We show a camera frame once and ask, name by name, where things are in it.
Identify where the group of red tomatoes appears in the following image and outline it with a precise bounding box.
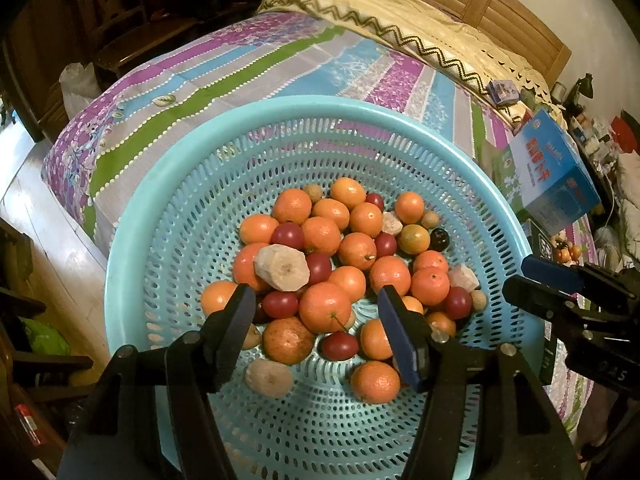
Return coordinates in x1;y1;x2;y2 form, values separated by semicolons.
252;191;474;361

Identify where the red packet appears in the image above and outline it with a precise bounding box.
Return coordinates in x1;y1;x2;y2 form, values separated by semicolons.
14;402;46;446

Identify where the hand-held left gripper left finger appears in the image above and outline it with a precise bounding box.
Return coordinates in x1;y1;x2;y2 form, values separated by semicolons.
55;284;258;480

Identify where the cream quilt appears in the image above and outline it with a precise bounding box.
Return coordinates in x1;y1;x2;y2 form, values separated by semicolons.
257;0;552;112

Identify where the white cable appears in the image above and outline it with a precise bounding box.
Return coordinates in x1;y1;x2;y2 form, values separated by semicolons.
597;160;617;233

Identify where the wooden chair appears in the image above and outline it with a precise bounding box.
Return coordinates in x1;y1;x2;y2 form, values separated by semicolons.
60;0;201;77

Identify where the red cloth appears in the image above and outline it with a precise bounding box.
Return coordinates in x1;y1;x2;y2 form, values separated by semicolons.
612;115;640;153

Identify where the turquoise plastic basket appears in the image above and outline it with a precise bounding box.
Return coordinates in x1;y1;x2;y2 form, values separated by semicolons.
104;95;549;480

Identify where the greenish yellow mandarin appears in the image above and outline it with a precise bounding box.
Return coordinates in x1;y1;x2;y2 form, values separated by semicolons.
398;224;431;255

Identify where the white plastic bag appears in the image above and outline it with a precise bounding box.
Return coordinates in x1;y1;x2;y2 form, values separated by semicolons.
59;62;104;117

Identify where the lavender tissue pack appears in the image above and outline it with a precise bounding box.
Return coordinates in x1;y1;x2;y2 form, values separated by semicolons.
487;79;520;107

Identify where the black box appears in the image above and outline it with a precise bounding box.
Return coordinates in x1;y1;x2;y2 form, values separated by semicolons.
527;219;594;267

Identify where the green cloth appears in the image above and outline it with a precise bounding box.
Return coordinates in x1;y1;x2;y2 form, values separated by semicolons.
22;317;71;358

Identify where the striped floral bedsheet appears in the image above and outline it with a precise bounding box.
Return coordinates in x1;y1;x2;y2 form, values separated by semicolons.
42;12;601;423

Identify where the green box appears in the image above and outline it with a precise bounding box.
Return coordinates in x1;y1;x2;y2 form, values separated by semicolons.
492;147;532;221

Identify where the heap of mandarins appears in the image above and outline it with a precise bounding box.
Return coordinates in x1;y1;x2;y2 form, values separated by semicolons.
201;176;457;405

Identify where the black desk lamp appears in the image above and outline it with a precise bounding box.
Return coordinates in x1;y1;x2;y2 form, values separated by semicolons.
572;74;596;107

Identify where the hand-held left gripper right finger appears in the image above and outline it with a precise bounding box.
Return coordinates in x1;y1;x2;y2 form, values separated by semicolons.
376;284;585;480

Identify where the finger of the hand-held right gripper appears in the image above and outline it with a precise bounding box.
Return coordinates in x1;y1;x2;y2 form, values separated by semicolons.
502;275;632;330
520;255;640;306

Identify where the blue carton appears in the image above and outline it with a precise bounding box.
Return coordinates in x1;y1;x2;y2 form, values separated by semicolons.
510;109;602;237

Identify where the wooden headboard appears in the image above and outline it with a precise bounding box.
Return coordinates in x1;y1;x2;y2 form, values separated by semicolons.
380;0;573;87

